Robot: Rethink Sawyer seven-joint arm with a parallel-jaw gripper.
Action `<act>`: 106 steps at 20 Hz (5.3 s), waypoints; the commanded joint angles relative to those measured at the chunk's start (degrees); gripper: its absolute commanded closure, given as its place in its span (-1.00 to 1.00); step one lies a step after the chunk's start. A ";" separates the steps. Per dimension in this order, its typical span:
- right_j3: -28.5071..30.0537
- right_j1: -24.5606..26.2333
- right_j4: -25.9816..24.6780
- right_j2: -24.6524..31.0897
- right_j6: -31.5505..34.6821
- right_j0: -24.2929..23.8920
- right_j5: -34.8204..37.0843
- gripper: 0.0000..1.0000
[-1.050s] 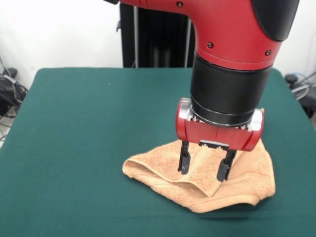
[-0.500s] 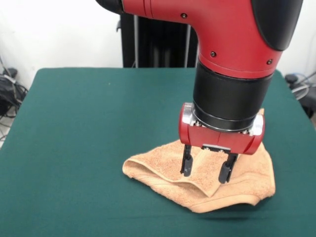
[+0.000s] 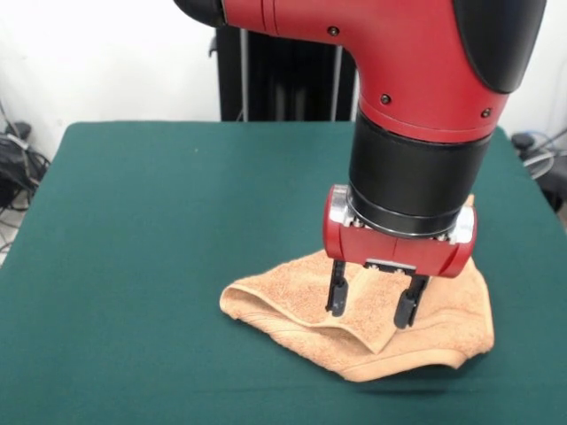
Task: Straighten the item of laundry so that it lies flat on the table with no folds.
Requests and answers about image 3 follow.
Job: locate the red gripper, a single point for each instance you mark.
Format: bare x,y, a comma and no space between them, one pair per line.
354,248

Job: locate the orange terry towel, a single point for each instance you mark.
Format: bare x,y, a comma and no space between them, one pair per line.
288,296

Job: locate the dark green table cloth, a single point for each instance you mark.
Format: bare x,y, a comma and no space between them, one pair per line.
133,265

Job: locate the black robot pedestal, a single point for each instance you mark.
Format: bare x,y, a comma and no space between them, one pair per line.
288,79

